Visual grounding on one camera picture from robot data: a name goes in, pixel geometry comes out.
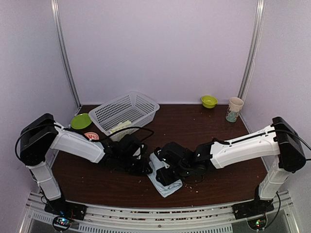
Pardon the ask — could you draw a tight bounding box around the light blue towel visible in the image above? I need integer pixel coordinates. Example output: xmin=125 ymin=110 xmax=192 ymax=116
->
xmin=147 ymin=152 xmax=183 ymax=198

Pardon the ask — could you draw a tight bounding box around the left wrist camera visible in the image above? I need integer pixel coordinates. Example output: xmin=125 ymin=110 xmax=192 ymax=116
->
xmin=119 ymin=134 xmax=148 ymax=160

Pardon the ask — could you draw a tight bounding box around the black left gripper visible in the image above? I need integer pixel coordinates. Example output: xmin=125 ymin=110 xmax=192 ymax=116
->
xmin=118 ymin=154 xmax=153 ymax=176

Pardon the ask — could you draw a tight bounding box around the right aluminium corner post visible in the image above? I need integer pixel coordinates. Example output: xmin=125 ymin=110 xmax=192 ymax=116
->
xmin=238 ymin=0 xmax=265 ymax=101

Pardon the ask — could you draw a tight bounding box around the green plate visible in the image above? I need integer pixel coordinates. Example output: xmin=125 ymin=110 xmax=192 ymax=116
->
xmin=70 ymin=113 xmax=92 ymax=130

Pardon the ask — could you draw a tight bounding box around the circuit board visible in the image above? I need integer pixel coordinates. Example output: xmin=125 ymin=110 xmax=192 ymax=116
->
xmin=247 ymin=216 xmax=267 ymax=231
xmin=52 ymin=216 xmax=72 ymax=231

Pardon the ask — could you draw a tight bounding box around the left circuit board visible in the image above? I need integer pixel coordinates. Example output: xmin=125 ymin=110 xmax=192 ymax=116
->
xmin=52 ymin=216 xmax=72 ymax=231

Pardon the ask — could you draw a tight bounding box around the white perforated plastic basket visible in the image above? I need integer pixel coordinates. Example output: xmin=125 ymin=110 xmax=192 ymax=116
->
xmin=88 ymin=91 xmax=160 ymax=141

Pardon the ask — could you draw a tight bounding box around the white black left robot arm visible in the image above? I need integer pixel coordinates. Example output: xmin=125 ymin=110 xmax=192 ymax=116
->
xmin=15 ymin=113 xmax=152 ymax=216

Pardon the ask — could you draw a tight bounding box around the green patterned white towel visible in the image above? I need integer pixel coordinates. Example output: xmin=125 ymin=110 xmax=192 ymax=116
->
xmin=108 ymin=120 xmax=132 ymax=134

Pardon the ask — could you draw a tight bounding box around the aluminium corner post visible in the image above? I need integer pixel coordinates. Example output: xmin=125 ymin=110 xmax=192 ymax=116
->
xmin=51 ymin=0 xmax=81 ymax=108
xmin=238 ymin=0 xmax=265 ymax=101

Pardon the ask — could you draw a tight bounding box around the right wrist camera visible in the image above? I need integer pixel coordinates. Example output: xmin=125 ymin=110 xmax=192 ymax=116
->
xmin=154 ymin=142 xmax=193 ymax=169

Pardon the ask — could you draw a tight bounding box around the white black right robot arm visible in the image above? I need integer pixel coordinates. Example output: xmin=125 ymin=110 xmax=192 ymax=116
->
xmin=149 ymin=116 xmax=307 ymax=218

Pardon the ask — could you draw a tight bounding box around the left aluminium corner post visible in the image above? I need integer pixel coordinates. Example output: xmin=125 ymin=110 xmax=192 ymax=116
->
xmin=51 ymin=0 xmax=81 ymax=108

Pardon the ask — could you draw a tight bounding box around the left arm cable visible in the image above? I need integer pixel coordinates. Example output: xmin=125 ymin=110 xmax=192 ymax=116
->
xmin=14 ymin=125 xmax=155 ymax=168

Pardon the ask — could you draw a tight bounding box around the small green bowl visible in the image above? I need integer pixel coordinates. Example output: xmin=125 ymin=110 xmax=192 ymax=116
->
xmin=201 ymin=95 xmax=218 ymax=109

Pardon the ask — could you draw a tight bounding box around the red patterned bowl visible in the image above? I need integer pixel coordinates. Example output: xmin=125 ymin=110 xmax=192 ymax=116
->
xmin=84 ymin=132 xmax=100 ymax=141

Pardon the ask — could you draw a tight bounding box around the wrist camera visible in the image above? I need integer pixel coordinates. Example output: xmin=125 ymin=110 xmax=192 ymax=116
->
xmin=119 ymin=134 xmax=148 ymax=160
xmin=154 ymin=142 xmax=193 ymax=169

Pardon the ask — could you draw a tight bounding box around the right circuit board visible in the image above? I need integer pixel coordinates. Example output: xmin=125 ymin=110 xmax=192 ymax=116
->
xmin=247 ymin=216 xmax=267 ymax=231

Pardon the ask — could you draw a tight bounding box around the floral ceramic cup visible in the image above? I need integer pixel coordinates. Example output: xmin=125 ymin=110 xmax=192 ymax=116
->
xmin=225 ymin=97 xmax=244 ymax=123

